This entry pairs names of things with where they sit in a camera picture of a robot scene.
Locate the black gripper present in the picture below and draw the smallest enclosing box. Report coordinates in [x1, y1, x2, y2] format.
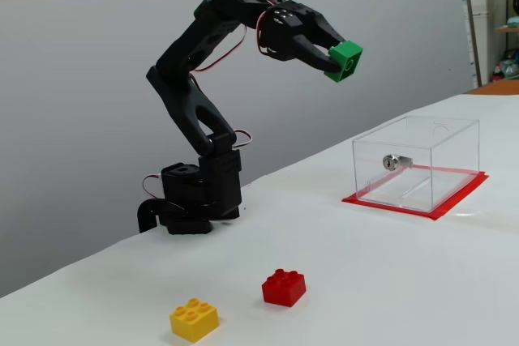
[258, 0, 349, 75]

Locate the green lego brick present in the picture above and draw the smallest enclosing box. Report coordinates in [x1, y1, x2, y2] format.
[323, 40, 364, 85]

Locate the transparent plastic box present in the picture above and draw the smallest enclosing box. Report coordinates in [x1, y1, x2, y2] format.
[351, 114, 481, 214]

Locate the red lego brick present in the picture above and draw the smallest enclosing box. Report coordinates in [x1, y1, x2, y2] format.
[261, 267, 307, 309]

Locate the yellow lego brick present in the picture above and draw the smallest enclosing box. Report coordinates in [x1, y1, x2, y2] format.
[169, 297, 221, 344]

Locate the silver metal lock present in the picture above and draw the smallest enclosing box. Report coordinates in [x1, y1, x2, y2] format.
[381, 153, 415, 172]

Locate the grey metal shelf rack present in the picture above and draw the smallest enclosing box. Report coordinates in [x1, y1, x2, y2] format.
[461, 0, 519, 88]

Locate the white cabinet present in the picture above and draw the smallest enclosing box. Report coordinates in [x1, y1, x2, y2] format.
[470, 0, 495, 80]

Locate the brown wooden board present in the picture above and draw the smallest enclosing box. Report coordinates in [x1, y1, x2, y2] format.
[465, 79, 519, 96]

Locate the black table clamp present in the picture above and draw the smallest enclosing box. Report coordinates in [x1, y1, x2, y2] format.
[136, 199, 165, 234]

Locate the red white gripper servo cable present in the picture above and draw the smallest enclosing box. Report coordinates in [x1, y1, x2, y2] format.
[247, 0, 277, 57]

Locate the red white elbow servo cable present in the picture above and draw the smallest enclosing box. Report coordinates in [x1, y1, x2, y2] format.
[189, 24, 249, 76]

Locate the red white shoulder servo cable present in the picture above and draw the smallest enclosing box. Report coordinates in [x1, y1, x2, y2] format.
[232, 128, 255, 149]

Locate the red tape frame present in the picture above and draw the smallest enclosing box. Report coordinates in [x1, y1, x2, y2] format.
[341, 164, 490, 223]

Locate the red white base servo cable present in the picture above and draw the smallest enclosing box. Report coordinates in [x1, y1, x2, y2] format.
[142, 173, 165, 202]

